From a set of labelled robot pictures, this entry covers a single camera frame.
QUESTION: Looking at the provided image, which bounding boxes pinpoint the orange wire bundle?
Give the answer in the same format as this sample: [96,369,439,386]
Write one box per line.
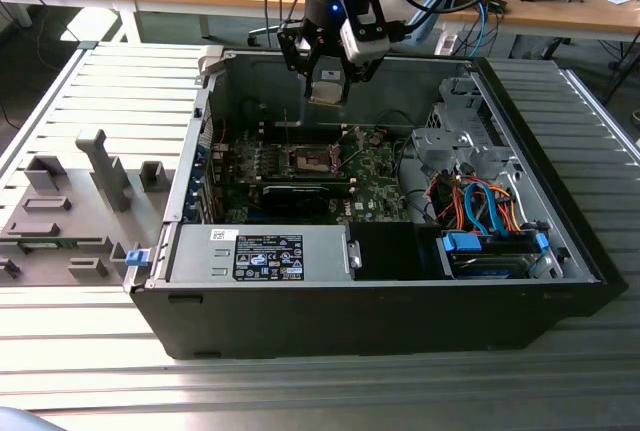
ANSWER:
[434,173,526,232]

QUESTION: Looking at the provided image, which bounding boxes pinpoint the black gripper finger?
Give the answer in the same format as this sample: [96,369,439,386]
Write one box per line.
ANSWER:
[341,58,381,102]
[277,18,324,98]

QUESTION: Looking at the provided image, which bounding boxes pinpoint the hard disk blue carrier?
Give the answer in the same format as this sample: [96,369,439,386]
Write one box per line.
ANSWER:
[437,230,551,280]

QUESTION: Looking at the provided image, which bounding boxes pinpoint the blue hanging cable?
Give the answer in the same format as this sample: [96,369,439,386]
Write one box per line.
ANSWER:
[472,0,494,58]

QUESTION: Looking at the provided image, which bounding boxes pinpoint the grey parts rack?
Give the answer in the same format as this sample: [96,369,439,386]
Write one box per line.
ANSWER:
[0,128,174,287]

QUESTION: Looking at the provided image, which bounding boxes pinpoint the black plastic shroud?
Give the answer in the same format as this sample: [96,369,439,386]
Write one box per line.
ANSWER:
[348,223,444,282]

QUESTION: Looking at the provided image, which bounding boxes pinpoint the blue chair back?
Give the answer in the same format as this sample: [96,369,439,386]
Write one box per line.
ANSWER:
[0,406,66,431]

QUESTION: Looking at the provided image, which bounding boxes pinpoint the CPU socket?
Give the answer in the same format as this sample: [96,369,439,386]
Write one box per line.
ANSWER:
[279,142,345,178]

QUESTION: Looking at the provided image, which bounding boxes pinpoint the black PC case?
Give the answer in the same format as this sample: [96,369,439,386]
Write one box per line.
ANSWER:
[128,45,629,360]

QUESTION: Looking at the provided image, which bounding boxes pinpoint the green motherboard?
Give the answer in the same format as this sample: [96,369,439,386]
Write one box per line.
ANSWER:
[209,123,416,225]

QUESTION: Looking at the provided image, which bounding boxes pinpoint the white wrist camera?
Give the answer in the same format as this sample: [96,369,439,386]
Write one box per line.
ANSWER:
[339,15,392,66]

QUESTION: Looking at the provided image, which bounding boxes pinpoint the blue wire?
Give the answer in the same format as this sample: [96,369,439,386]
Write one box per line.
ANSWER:
[462,179,489,231]
[479,183,507,236]

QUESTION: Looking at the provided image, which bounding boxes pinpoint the grey power supply unit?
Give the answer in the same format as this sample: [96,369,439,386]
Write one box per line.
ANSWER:
[167,224,351,283]

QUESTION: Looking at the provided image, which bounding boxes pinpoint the white power strip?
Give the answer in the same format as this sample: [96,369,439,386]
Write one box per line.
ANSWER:
[433,30,459,56]

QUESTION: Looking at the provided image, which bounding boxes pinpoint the silver drive cage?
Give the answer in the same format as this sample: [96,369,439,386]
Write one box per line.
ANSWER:
[409,75,521,187]

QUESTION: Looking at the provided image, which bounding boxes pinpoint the silver green CPU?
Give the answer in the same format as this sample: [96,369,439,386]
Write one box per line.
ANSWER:
[307,68,347,107]

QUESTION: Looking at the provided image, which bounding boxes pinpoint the green RAM stick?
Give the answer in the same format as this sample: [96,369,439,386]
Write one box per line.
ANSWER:
[18,238,81,252]

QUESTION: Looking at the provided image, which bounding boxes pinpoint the black graphics card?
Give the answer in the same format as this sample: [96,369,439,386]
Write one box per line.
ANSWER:
[233,175,355,216]

